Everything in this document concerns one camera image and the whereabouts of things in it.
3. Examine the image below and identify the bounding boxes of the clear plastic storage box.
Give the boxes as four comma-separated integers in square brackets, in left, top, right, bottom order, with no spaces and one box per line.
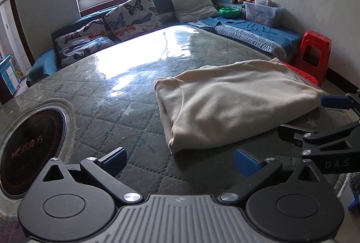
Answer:
[243,0,283,27]

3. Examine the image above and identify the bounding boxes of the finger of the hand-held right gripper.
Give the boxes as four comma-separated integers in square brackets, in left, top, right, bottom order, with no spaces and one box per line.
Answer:
[277,120,360,160]
[320,92,360,116]

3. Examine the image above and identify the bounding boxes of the butterfly print pillow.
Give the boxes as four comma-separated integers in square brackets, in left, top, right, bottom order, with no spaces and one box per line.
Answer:
[104,0,164,41]
[54,19,115,68]

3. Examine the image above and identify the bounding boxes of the blue white small cabinet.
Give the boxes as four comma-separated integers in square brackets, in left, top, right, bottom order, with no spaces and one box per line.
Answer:
[0,54,16,96]

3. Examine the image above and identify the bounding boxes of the black round induction cooktop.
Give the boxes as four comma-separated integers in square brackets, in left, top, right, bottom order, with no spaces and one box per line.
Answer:
[0,108,68,200]

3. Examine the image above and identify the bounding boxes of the blue cloth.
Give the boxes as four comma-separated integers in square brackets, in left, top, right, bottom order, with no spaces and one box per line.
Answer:
[203,16,302,50]

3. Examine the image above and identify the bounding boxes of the blue corner sofa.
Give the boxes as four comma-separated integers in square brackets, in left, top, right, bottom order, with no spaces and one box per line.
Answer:
[26,0,303,88]

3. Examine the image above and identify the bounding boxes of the grey pillow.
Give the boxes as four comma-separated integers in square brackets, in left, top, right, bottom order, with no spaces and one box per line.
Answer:
[170,0,220,23]

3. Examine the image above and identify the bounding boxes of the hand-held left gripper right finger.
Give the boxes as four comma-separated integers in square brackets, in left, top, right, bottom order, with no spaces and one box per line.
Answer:
[220,148,324,203]

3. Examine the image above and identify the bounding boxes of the red plastic stool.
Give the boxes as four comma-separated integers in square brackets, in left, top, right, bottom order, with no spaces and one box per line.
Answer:
[294,30,333,83]
[279,61,320,88]

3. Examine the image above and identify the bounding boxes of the green bowl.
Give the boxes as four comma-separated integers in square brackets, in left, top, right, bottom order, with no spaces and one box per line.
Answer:
[219,7,241,18]

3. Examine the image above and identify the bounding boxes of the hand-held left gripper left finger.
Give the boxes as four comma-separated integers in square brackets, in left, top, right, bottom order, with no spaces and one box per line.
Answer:
[42,147,143,204]

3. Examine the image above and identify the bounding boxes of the cream knit garment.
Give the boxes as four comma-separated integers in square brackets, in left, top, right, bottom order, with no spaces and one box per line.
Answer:
[154,59,327,154]

